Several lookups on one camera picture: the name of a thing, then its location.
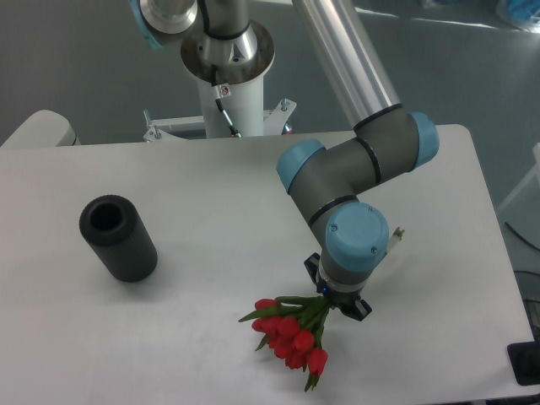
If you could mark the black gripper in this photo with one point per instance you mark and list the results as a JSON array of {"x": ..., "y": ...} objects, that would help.
[{"x": 345, "y": 296}]

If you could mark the red tulip bouquet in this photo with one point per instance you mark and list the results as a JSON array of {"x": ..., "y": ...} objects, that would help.
[{"x": 292, "y": 327}]

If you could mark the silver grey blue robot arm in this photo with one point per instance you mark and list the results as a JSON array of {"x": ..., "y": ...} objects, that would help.
[{"x": 325, "y": 182}]

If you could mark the black ribbed cylindrical vase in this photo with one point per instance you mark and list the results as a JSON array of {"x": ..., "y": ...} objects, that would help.
[{"x": 112, "y": 227}]

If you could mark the black device at table corner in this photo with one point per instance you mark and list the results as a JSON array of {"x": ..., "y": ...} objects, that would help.
[{"x": 524, "y": 359}]

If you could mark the white rounded side table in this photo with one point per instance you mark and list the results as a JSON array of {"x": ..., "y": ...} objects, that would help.
[{"x": 43, "y": 129}]

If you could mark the blue plastic bag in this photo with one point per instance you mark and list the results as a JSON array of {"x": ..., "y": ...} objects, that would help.
[{"x": 522, "y": 14}]

